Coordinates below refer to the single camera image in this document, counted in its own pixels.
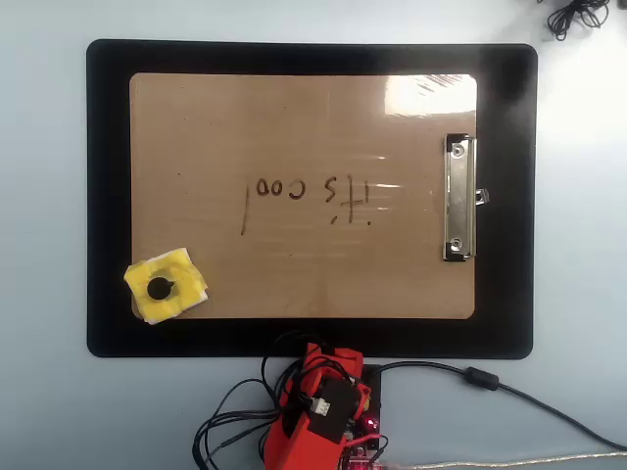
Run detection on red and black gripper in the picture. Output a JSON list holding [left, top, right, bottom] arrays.
[[293, 342, 373, 422]]

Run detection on yellow sponge with black knob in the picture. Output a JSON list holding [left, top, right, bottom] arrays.
[[122, 247, 211, 325]]

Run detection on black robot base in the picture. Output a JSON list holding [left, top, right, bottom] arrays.
[[361, 364, 384, 442]]

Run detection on controller board with LEDs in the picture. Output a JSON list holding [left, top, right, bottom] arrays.
[[340, 413, 386, 470]]

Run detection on metal clipboard clip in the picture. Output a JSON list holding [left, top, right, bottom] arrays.
[[442, 132, 491, 263]]

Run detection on brown wooden clipboard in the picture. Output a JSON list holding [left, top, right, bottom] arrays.
[[128, 72, 478, 320]]

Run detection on black rectangular mat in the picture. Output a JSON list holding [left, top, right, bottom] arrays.
[[86, 38, 539, 358]]

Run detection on thin black arm wires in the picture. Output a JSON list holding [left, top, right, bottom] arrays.
[[192, 330, 308, 470]]

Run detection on black power cable with ferrite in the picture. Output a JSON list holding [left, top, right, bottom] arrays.
[[371, 360, 627, 451]]

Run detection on coiled thin black cable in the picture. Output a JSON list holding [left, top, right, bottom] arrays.
[[536, 0, 611, 41]]

